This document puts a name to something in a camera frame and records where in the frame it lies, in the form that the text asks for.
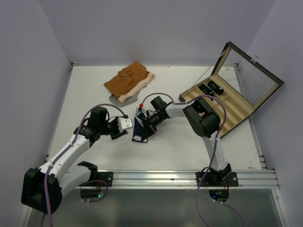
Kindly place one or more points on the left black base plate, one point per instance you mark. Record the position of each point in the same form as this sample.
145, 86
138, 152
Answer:
101, 179

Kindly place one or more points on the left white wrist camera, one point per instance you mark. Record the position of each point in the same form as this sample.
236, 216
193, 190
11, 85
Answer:
124, 123

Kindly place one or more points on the orange brown underwear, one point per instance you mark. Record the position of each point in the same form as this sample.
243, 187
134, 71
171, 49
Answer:
129, 78

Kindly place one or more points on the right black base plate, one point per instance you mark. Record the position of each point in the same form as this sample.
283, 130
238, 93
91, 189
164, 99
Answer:
211, 180

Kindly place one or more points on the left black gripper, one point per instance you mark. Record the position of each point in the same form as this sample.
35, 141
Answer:
115, 120

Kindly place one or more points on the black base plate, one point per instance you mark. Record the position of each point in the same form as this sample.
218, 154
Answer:
211, 180
101, 179

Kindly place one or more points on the aluminium mounting rail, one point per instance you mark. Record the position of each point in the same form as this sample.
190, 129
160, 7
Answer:
157, 179

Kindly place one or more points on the navy blue underwear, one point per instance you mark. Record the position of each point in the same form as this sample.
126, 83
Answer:
138, 124

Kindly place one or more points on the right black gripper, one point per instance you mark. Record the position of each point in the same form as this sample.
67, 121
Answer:
147, 131

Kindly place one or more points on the black compartment storage box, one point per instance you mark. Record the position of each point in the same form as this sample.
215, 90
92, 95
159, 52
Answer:
247, 86

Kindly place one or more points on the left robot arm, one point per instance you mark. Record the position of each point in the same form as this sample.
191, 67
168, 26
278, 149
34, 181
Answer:
44, 187

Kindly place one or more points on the grey underwear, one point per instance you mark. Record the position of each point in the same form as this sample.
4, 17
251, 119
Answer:
120, 103

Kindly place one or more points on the rolled black underwear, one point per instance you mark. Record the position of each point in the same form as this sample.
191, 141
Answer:
211, 88

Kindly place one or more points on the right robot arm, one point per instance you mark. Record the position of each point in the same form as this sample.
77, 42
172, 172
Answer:
205, 123

